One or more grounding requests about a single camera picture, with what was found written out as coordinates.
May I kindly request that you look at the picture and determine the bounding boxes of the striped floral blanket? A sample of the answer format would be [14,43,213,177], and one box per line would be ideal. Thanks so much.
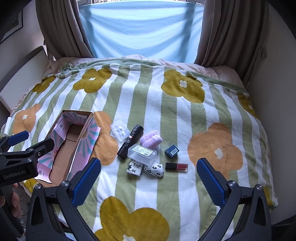
[1,60,278,240]

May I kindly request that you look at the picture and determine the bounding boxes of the red lipstick tube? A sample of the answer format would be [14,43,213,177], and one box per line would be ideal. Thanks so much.
[165,163,188,172]

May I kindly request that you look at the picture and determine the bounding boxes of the person's left hand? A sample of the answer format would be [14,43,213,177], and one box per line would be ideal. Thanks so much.
[0,190,22,218]

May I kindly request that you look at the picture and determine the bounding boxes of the white patterned sock roll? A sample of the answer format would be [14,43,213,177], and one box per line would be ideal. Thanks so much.
[144,162,164,177]

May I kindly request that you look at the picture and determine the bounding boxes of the clear cotton swab box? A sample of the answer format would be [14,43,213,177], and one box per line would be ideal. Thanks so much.
[127,144,157,166]

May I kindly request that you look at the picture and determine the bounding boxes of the white headboard cushion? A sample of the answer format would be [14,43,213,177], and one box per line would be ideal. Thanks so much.
[1,46,49,112]

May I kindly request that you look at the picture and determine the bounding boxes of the light blue sheer curtain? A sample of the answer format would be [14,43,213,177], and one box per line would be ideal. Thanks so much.
[79,1,204,63]

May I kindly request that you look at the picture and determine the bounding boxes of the clear floss pick case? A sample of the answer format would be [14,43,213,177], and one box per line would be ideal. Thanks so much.
[110,120,130,141]

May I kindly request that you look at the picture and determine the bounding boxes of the left brown curtain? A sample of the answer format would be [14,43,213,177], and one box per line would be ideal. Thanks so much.
[35,0,93,60]

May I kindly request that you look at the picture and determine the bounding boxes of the brown curtain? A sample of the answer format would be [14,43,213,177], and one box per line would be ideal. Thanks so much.
[35,0,93,60]
[195,0,269,86]

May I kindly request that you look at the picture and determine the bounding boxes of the right brown curtain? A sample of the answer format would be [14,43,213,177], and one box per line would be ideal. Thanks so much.
[195,0,269,86]

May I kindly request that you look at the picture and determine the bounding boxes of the small blue box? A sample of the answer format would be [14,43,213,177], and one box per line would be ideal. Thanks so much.
[165,144,180,159]

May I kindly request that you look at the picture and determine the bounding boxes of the white tissue pack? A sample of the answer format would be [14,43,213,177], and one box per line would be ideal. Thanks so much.
[126,159,144,177]

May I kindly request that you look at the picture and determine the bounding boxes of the cardboard box with pink lining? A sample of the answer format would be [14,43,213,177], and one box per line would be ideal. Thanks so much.
[36,110,101,187]

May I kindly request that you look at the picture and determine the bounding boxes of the black trash bag roll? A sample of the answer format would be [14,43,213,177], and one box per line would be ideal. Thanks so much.
[117,125,144,160]

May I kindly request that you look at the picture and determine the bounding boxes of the pink fluffy headband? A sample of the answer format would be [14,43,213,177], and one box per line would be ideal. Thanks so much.
[140,131,163,149]

